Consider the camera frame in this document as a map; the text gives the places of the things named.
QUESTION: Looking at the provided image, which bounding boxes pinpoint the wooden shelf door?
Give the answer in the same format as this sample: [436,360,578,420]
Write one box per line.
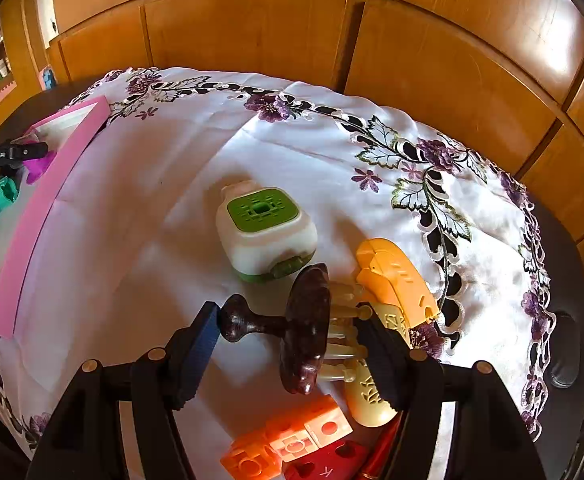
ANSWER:
[0,0,48,127]

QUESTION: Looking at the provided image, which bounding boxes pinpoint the pink blue item by cabinet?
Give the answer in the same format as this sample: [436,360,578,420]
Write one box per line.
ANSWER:
[39,65,57,91]

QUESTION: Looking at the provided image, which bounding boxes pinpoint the orange toy blocks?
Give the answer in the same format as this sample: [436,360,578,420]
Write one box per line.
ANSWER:
[220,394,353,480]

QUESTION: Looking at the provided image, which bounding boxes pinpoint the white floral embroidered tablecloth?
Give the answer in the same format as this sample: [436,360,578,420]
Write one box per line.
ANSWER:
[0,66,558,480]

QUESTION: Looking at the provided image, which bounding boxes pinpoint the pink white shallow box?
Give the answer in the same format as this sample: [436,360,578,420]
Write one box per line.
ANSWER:
[0,96,109,337]

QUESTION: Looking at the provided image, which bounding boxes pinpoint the orange plastic case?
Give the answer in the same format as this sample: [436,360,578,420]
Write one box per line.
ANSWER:
[356,238,440,328]

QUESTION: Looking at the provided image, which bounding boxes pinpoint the white green plug-in device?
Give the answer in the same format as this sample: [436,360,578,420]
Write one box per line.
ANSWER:
[216,180,318,283]

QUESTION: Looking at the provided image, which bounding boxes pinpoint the black leather chair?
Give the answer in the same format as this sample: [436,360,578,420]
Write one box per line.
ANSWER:
[534,203,584,479]

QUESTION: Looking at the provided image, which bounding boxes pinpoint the magenta perforated plastic cap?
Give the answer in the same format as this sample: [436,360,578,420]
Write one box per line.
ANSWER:
[24,151,56,185]

